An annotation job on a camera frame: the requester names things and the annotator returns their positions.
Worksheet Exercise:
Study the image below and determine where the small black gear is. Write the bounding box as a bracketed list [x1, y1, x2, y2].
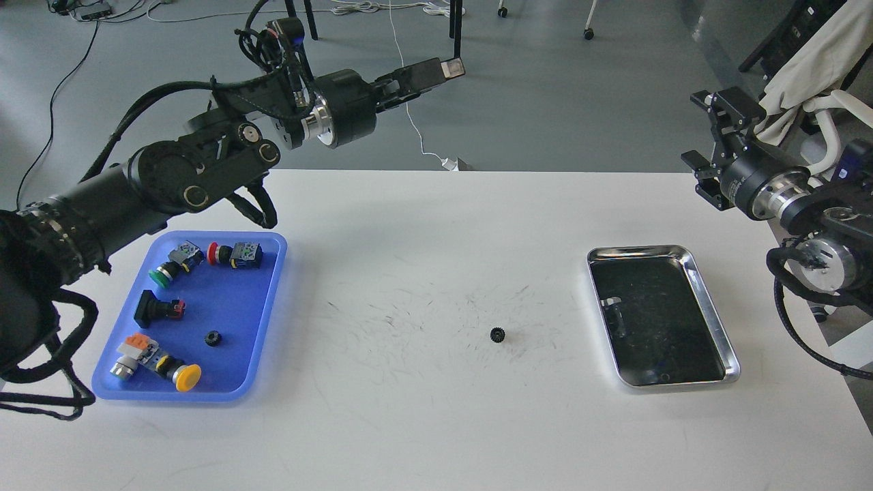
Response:
[205, 330, 222, 347]
[489, 327, 505, 343]

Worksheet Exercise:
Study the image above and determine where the black table leg left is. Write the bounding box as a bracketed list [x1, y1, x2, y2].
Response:
[284, 0, 319, 81]

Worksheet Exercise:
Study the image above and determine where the black square push button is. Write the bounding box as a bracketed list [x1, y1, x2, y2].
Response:
[133, 290, 186, 329]

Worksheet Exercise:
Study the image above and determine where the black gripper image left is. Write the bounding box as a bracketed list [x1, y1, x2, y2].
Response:
[304, 58, 467, 148]

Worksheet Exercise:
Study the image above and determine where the red push button switch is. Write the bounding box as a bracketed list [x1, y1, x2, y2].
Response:
[205, 241, 264, 269]

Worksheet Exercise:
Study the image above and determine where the silver metal tray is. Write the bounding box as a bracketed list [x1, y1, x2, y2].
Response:
[587, 245, 741, 391]

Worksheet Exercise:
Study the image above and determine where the black cable on floor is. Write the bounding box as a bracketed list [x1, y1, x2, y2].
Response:
[15, 0, 161, 212]

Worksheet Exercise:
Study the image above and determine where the white power adapter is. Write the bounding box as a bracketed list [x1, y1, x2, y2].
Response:
[441, 158, 473, 172]

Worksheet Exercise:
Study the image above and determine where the silver orange push button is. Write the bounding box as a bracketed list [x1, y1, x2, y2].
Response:
[111, 333, 160, 381]

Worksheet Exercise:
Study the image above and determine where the blue plastic tray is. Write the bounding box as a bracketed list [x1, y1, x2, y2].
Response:
[91, 230, 287, 403]

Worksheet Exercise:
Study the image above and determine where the black table leg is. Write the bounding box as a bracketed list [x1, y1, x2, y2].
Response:
[443, 0, 464, 80]
[284, 0, 319, 81]

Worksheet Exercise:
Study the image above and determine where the yellow push button switch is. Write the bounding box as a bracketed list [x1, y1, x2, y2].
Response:
[140, 351, 202, 393]

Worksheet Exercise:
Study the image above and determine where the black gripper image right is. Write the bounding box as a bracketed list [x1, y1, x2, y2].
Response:
[681, 87, 811, 221]

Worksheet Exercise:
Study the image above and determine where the green push button switch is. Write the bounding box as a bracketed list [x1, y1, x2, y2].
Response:
[149, 241, 205, 288]

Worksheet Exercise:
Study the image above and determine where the black table leg right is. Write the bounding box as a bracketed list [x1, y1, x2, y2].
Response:
[443, 0, 464, 80]

